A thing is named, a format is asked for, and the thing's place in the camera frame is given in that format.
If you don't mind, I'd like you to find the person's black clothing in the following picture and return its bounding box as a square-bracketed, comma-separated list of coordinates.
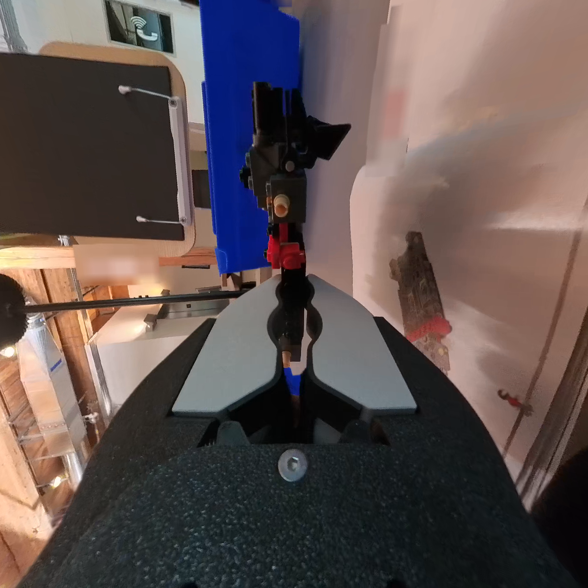
[533, 452, 588, 588]

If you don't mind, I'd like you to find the black floor lamp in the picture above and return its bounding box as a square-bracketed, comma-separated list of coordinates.
[0, 274, 251, 351]

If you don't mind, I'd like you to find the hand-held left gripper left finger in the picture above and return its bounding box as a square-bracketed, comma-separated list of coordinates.
[171, 275, 283, 418]

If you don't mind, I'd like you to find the white instruction booklet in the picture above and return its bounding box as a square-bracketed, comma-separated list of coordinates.
[350, 152, 588, 511]

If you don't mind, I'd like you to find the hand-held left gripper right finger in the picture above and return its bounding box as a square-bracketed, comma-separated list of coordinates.
[305, 274, 419, 418]

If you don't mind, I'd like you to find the black board on wooden stand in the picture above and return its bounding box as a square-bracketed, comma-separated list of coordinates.
[0, 41, 196, 258]

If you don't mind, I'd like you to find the blue bin with black divider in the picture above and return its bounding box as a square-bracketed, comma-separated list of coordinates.
[200, 0, 306, 276]

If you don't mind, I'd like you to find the lego car chassis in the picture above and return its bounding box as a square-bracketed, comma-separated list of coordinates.
[239, 82, 352, 368]

